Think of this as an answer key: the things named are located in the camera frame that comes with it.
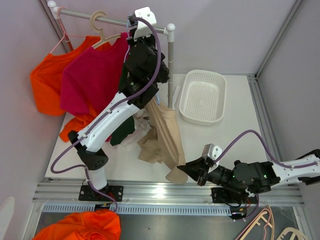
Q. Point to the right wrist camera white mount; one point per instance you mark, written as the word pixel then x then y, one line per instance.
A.
pixel 211 153

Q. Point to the slotted grey cable duct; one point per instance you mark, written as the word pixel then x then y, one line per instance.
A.
pixel 139 209

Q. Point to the green and white t shirt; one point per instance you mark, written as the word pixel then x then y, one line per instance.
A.
pixel 128 126

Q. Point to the beige t shirt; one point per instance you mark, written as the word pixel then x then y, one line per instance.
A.
pixel 163 143

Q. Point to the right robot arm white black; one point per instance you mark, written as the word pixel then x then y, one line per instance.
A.
pixel 249 179

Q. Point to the pink hanger on floor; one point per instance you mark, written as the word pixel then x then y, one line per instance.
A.
pixel 263 219

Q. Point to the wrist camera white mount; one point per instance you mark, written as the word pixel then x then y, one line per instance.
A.
pixel 142 18
pixel 211 153

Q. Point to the aluminium rail frame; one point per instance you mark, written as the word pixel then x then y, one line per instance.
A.
pixel 160 193

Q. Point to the metal clothes rack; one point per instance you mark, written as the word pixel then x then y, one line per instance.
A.
pixel 50 7

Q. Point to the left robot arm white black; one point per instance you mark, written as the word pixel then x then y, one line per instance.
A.
pixel 132 97

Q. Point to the white perforated plastic basket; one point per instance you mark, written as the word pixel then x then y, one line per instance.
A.
pixel 203 97

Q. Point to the magenta t shirt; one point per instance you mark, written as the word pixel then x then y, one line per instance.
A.
pixel 91 80

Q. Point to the orange t shirt on hanger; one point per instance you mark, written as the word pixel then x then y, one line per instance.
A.
pixel 46 81

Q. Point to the beige hanger on floor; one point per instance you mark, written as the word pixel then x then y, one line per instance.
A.
pixel 294 233

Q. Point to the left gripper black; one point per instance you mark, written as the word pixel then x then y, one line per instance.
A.
pixel 150 39

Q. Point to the light blue wire hanger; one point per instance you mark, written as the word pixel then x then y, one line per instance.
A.
pixel 129 35

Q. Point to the pink wire hanger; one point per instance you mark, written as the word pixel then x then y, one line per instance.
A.
pixel 65 37

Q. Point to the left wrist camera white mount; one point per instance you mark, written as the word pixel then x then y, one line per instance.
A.
pixel 142 18

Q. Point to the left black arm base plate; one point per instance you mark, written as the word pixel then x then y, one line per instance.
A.
pixel 86 193

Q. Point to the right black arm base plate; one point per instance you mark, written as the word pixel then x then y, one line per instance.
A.
pixel 221 195

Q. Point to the beige wooden hanger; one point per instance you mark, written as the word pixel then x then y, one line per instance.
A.
pixel 103 39

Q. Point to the orange cloth pile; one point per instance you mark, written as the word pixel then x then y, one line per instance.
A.
pixel 102 224

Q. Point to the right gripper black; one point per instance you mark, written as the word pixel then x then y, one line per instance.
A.
pixel 193 168

